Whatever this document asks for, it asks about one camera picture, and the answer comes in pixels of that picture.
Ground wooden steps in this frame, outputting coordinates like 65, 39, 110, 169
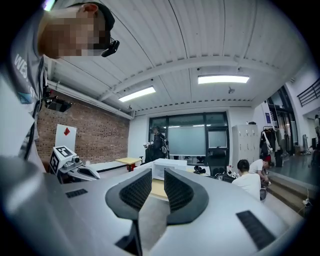
264, 172, 314, 216

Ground white microwave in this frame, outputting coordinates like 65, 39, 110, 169
133, 157, 188, 181

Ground white lockers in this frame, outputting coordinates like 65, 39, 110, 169
231, 124, 261, 171

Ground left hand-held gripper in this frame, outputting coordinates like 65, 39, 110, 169
49, 145, 101, 185

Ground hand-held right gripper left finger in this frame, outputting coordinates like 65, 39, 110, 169
62, 168, 153, 256

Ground black mesh office chair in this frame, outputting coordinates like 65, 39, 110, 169
207, 148, 228, 178

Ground black box with cables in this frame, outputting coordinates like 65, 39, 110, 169
214, 171, 238, 184

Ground large wooden table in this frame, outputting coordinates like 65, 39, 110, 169
149, 166, 215, 199

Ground clothes rack with coats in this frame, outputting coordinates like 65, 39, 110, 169
259, 126, 285, 168

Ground black ceiling mounted device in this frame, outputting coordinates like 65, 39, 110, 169
44, 96, 73, 113

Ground black framed window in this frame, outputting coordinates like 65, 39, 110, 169
148, 111, 230, 166

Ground person's torso in grey shirt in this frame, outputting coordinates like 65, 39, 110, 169
0, 7, 49, 173

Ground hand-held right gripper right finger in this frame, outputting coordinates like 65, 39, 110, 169
149, 167, 301, 256

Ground small wooden table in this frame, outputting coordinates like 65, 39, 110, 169
115, 157, 144, 173

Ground white board with red diamond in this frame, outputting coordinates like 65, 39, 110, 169
54, 123, 77, 161

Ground black balcony railing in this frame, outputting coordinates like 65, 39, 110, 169
296, 78, 320, 108

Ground person's head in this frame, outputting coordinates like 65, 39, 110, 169
37, 2, 116, 60

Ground black cable on torso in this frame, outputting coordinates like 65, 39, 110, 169
23, 57, 49, 161

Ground black head-mounted camera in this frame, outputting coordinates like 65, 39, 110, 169
101, 39, 121, 58

